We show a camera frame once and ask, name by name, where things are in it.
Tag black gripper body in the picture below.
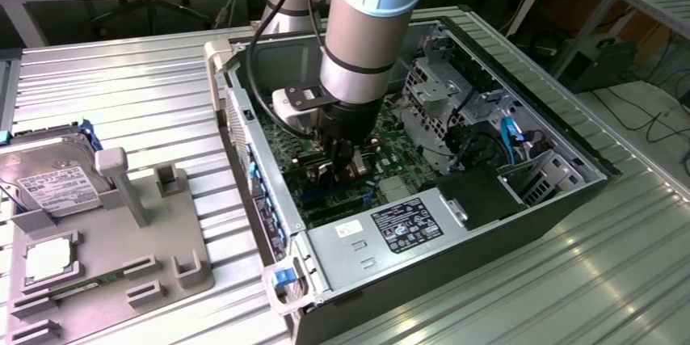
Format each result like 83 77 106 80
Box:
317 99 384 148

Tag low-profile graphics card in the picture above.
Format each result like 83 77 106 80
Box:
305 146 382 187

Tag black expansion slot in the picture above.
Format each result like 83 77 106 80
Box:
305 195 374 219

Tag green motherboard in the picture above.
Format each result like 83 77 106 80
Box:
258 106 449 229

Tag silver chipset heatsink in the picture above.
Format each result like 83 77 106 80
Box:
377 178 417 203

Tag silver perforated disk bay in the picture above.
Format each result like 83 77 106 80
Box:
402 25 520 169

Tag small white sticker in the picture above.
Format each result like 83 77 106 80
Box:
334 219 365 237

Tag black power supply label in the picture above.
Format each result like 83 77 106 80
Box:
372 196 446 254

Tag silver power supply unit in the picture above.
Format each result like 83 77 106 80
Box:
306 195 472 294

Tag black plastic shroud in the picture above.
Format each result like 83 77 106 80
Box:
436 166 533 232

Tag blue case latch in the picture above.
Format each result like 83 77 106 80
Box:
273 267 300 290

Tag silver vented disk bay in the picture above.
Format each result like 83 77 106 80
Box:
498 149 591 205

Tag open black PC case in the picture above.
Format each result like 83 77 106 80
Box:
215 15 621 345

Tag black office chair base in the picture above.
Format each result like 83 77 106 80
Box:
89 0 215 37

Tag blue disk carrier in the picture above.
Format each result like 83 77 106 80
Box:
0 116 105 153

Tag grey parts rack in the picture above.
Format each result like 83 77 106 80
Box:
9 146 218 345

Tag black floor device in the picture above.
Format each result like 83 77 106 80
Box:
560 36 641 95

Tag silver hard disk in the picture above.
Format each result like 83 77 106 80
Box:
0 126 105 219

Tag green RAM stick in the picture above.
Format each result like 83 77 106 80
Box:
49 270 129 300

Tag silver CPU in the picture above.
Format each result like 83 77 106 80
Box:
25 238 77 281

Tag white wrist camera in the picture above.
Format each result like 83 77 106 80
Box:
272 84 332 137

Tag black camera cable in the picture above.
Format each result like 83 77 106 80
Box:
249 0 329 140

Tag black wire bundle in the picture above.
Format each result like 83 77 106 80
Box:
446 124 509 171

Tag grey case corner bracket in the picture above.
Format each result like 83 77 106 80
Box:
262 263 316 317
203 40 242 114

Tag blue wire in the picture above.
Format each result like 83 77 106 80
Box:
500 116 529 167

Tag black floor cable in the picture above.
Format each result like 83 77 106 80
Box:
591 88 690 145

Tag thin black disk wire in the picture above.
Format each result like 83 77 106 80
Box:
0 181 27 213

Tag grey metal rail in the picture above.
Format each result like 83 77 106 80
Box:
0 48 23 133

